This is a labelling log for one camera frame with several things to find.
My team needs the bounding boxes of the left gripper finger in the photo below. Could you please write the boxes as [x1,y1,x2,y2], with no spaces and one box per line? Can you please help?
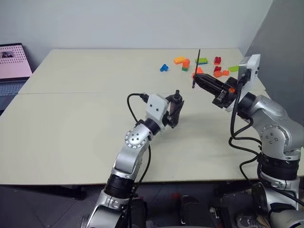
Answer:
[175,100,185,128]
[165,94,176,112]

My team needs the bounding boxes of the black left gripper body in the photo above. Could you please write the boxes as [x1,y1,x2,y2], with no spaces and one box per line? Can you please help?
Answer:
[162,104,176,129]

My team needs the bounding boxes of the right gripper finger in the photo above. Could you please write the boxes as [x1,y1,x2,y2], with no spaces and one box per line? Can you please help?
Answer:
[193,73,228,89]
[192,77,224,95]

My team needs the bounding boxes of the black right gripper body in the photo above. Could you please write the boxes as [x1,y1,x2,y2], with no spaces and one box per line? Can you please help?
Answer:
[212,77,239,109]

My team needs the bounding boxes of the dark cylindrical shape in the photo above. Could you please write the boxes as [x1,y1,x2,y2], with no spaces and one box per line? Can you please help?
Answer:
[180,195,202,225]

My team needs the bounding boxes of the black box with white label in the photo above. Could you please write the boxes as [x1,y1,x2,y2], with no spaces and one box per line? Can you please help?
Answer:
[209,206,228,221]

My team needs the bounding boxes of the grey white shoe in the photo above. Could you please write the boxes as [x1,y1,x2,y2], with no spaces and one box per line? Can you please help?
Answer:
[235,212,269,228]

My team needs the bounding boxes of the laptop with pink screen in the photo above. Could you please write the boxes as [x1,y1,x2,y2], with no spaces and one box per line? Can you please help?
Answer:
[0,42,34,112]

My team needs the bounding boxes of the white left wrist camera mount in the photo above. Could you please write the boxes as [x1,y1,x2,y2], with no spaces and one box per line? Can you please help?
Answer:
[145,94,170,131]

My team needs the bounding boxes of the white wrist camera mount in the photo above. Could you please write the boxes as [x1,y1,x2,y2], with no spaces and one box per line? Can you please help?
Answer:
[145,94,170,131]
[237,54,261,95]

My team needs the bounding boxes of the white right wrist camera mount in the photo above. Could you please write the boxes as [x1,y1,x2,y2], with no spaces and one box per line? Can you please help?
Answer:
[237,54,261,95]

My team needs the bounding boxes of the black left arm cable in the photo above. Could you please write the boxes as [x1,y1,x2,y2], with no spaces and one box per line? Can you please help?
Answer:
[123,92,152,228]

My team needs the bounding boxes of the black table frame bar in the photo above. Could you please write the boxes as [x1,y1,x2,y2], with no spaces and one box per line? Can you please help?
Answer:
[0,184,87,200]

